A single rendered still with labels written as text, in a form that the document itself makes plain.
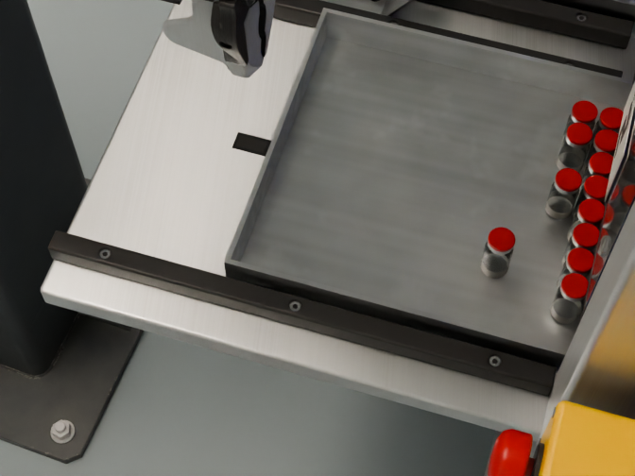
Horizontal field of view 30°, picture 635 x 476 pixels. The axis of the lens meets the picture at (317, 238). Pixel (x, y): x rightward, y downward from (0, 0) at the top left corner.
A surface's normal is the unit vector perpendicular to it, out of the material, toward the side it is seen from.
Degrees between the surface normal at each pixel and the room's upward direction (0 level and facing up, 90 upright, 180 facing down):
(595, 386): 90
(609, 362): 90
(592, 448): 0
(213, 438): 0
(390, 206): 0
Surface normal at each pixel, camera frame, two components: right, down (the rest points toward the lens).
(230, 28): -0.28, 0.76
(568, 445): 0.00, -0.49
